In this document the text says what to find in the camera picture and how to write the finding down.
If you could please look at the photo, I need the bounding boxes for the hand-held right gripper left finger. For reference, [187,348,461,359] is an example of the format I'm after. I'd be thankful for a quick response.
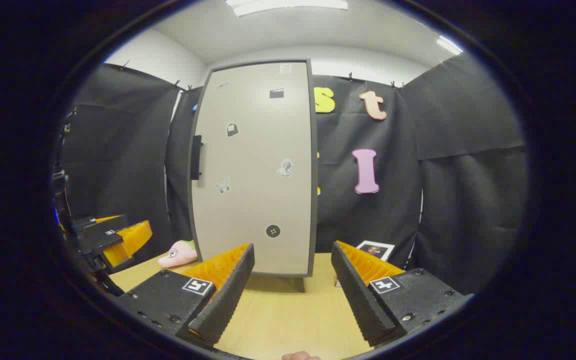
[110,242,257,351]

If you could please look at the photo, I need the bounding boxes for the white book with portrait cover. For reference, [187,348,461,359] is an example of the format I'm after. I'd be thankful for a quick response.
[355,240,396,262]

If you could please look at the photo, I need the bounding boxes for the black cabinet door handle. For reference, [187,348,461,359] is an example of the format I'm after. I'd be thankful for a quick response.
[190,135,204,181]

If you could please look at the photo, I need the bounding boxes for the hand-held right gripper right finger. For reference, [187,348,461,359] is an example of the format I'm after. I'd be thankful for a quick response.
[330,240,474,348]

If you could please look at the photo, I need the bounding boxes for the long ceiling light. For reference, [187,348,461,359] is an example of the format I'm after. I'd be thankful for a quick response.
[225,0,349,17]

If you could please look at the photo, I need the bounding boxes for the light grey cabinet door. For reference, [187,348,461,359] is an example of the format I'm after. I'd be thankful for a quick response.
[188,59,318,278]

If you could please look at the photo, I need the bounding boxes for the black backdrop cloth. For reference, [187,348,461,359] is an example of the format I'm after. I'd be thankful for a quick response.
[60,52,528,296]

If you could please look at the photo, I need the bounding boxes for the small ceiling light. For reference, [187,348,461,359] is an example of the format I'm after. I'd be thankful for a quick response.
[436,36,464,55]

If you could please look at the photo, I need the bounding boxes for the pink plush toy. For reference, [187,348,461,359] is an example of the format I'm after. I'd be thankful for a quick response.
[157,240,199,268]

